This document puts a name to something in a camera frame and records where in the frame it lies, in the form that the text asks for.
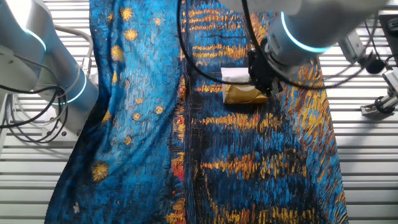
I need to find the black camera cable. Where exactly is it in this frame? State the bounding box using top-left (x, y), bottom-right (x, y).
top-left (384, 54), bottom-right (398, 72)

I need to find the silver camera mount bracket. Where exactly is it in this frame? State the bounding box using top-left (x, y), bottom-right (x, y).
top-left (360, 93), bottom-right (398, 118)

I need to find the starry night painting tablecloth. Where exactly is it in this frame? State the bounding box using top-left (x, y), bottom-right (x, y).
top-left (44, 0), bottom-right (349, 224)

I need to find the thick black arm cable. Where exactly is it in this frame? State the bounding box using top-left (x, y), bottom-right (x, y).
top-left (241, 0), bottom-right (387, 91)

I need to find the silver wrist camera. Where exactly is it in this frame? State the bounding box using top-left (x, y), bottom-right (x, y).
top-left (338, 29), bottom-right (367, 65)

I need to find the small silver camera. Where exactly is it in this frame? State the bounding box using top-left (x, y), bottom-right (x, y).
top-left (381, 68), bottom-right (398, 98)

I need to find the white base cable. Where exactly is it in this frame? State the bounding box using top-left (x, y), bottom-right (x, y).
top-left (11, 91), bottom-right (68, 126)

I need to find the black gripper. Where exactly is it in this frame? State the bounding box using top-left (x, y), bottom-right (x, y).
top-left (248, 43), bottom-right (284, 98)

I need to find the black mouse pad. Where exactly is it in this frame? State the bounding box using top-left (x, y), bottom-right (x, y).
top-left (378, 11), bottom-right (398, 68)

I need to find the white paper napkin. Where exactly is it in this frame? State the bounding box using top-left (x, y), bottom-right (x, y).
top-left (220, 67), bottom-right (251, 85)

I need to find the dark computer mouse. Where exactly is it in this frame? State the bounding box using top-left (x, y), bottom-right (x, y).
top-left (387, 17), bottom-right (398, 35)

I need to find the grey hose with metal connector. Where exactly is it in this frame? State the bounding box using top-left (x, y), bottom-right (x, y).
top-left (53, 24), bottom-right (94, 78)

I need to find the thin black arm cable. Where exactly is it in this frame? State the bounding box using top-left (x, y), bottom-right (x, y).
top-left (176, 0), bottom-right (254, 86)

